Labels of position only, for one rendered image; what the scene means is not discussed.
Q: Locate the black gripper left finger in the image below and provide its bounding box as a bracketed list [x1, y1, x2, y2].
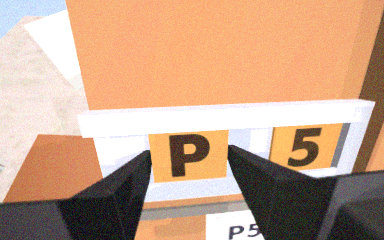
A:
[0, 150, 152, 240]

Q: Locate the orange letter tile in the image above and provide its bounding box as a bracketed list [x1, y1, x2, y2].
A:
[148, 130, 229, 183]
[268, 123, 342, 170]

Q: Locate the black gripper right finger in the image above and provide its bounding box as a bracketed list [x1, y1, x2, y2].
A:
[227, 144, 384, 240]

